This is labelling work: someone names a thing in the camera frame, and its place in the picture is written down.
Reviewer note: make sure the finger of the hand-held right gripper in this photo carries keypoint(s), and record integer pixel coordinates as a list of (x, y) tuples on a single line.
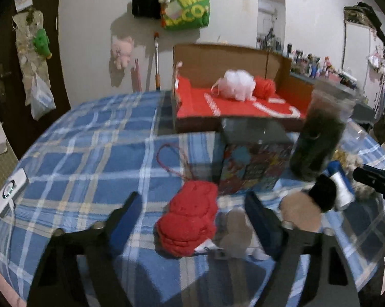
[(377, 182)]

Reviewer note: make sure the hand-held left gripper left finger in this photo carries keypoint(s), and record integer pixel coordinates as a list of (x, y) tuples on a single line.
[(129, 219)]

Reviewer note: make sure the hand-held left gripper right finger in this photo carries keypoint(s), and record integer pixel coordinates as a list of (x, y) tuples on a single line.
[(259, 220)]

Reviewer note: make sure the cream crocheted scrunchie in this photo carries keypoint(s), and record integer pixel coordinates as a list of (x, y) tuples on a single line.
[(349, 161)]

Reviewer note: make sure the blue soft roll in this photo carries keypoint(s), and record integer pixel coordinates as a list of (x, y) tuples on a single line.
[(341, 185)]

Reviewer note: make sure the beige powder puff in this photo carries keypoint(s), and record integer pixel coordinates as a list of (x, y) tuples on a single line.
[(299, 214)]

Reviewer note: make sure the red knitted soft toy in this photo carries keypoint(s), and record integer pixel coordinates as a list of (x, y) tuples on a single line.
[(187, 220)]

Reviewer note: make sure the cardboard box with red lining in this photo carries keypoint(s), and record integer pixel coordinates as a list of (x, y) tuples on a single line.
[(230, 107)]

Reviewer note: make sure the black fluffy pompom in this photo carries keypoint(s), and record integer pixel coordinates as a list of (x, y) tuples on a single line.
[(322, 192)]

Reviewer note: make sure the colourful printed box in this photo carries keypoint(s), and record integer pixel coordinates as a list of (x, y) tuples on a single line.
[(253, 163)]

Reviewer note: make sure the dark green cloth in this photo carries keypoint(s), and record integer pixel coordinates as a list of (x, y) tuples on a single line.
[(366, 113)]

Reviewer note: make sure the blue plaid blanket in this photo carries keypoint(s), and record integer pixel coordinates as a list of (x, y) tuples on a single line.
[(93, 153)]

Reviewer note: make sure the clear jar with dark contents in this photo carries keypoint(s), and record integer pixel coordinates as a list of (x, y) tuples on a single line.
[(320, 134)]

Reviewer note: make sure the red mesh bath pouf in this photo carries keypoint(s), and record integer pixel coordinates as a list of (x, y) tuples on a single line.
[(265, 88)]

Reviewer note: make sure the row of shelf figurines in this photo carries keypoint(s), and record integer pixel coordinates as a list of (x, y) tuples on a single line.
[(314, 64)]

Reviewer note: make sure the white mesh bath pouf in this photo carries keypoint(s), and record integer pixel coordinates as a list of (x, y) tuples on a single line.
[(237, 84)]

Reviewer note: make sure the clear plastic bag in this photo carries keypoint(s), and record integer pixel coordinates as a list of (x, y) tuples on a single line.
[(42, 99)]

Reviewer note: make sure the pink plush toy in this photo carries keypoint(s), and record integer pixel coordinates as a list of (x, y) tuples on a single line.
[(122, 51)]

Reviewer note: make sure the dark patterned bag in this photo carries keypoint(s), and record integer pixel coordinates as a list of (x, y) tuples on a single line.
[(362, 14)]

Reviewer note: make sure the hanging fabric organiser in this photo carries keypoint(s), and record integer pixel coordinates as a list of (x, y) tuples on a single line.
[(28, 70)]

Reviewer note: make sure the green plush toy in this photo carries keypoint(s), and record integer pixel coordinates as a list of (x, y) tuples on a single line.
[(41, 43)]

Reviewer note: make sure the dark wooden door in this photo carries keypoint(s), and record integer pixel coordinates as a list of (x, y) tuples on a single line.
[(4, 54)]

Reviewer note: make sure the green tote bag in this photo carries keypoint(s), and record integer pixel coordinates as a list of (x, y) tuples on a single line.
[(189, 6)]

